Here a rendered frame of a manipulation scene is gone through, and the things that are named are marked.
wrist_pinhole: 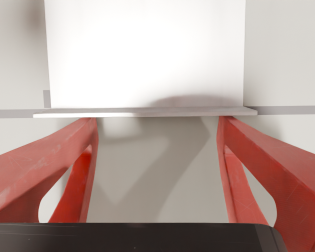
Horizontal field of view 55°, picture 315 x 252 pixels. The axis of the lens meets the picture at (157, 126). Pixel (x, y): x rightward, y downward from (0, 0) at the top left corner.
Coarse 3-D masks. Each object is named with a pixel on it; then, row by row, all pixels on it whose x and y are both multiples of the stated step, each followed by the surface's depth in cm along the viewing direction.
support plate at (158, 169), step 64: (0, 0) 13; (256, 0) 13; (0, 64) 13; (256, 64) 13; (0, 128) 14; (128, 128) 14; (192, 128) 14; (256, 128) 14; (128, 192) 14; (192, 192) 14; (256, 192) 14
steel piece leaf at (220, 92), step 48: (48, 0) 13; (96, 0) 13; (144, 0) 13; (192, 0) 13; (240, 0) 13; (48, 48) 13; (96, 48) 13; (144, 48) 13; (192, 48) 13; (240, 48) 13; (96, 96) 13; (144, 96) 13; (192, 96) 13; (240, 96) 13
